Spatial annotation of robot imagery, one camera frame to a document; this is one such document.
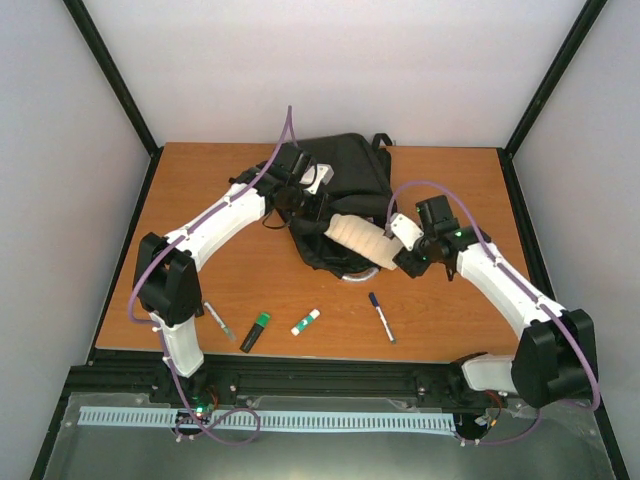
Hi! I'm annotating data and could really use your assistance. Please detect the white glue stick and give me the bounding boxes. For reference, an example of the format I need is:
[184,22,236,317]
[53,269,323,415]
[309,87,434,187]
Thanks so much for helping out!
[291,309,320,336]

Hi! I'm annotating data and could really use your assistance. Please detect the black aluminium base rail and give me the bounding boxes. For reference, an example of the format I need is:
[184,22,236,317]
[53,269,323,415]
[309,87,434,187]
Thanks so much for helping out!
[62,350,496,411]

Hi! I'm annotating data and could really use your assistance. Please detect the silver pen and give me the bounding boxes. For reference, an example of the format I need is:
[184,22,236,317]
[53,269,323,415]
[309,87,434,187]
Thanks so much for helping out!
[203,301,236,342]

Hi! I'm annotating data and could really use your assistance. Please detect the beige pencil case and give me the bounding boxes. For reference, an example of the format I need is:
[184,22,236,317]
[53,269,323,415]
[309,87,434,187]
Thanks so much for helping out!
[324,214,403,270]

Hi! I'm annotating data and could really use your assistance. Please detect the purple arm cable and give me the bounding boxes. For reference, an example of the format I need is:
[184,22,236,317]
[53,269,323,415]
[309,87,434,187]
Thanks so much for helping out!
[128,104,301,446]
[384,180,601,446]

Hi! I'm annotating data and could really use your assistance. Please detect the blue whiteboard marker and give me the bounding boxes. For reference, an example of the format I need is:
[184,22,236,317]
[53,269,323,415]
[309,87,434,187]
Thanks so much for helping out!
[368,292,396,344]

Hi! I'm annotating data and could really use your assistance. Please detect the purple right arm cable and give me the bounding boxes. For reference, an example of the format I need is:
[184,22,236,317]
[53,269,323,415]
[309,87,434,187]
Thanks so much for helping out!
[384,180,601,446]

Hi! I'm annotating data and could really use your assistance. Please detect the light blue cable duct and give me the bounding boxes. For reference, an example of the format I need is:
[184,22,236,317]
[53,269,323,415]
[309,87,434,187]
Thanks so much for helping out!
[77,406,455,435]

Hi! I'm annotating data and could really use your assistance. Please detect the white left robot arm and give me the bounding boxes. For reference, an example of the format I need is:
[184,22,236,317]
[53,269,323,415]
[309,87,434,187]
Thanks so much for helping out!
[128,145,334,403]

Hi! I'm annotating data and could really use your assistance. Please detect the left black frame post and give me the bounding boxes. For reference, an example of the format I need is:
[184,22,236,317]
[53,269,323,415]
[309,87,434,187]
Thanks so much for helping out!
[62,0,164,159]

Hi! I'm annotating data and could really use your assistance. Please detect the black student backpack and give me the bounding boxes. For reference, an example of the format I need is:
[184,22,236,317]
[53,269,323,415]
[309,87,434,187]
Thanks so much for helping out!
[254,133,392,280]

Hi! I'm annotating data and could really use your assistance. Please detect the right black frame post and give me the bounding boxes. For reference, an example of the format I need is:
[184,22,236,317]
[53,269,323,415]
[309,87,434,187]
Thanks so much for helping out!
[503,0,609,156]

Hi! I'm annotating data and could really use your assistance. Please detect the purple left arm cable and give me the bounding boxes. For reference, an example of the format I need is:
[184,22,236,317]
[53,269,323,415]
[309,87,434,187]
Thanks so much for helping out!
[128,104,301,446]

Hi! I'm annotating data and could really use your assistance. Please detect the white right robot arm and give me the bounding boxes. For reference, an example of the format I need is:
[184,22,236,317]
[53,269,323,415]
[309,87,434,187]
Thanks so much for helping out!
[387,195,601,409]

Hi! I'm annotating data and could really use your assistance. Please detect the green highlighter marker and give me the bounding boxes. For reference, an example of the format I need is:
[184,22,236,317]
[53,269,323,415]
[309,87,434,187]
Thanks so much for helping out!
[240,312,271,354]

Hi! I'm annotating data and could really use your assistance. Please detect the black frame post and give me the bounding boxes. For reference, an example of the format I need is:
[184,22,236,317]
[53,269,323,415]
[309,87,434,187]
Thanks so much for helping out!
[503,0,609,156]
[62,0,164,159]

